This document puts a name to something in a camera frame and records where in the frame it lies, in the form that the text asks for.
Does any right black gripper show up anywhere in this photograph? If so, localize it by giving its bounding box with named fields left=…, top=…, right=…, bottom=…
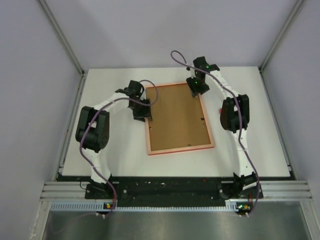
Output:
left=185, top=75, right=209, bottom=98

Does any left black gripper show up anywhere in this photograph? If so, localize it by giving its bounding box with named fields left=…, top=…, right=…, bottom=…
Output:
left=129, top=97, right=152, bottom=122

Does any red picture frame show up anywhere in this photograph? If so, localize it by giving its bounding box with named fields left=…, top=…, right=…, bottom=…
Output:
left=144, top=81, right=216, bottom=156

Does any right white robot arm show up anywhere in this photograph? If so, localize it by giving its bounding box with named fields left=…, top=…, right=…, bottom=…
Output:
left=186, top=56, right=258, bottom=198

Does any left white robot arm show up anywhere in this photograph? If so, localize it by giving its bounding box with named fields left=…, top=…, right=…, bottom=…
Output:
left=75, top=79, right=159, bottom=199

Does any brown frame backing board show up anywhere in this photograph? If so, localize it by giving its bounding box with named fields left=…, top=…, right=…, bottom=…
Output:
left=146, top=84, right=211, bottom=152

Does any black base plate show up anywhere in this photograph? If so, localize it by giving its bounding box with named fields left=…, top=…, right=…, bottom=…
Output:
left=57, top=172, right=265, bottom=201

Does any white slotted cable duct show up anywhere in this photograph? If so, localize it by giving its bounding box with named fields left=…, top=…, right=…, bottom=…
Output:
left=49, top=200, right=250, bottom=213

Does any right aluminium corner post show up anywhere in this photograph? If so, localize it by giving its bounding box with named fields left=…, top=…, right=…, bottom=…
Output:
left=258, top=0, right=307, bottom=73

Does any aluminium corner post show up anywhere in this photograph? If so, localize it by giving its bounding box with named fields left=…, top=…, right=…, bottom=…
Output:
left=258, top=0, right=307, bottom=73
left=36, top=0, right=85, bottom=76

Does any left aluminium corner post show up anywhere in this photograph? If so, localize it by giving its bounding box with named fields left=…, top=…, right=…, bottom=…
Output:
left=36, top=0, right=85, bottom=76

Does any aluminium front rail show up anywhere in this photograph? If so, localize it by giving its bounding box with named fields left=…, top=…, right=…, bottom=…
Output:
left=40, top=180, right=313, bottom=202

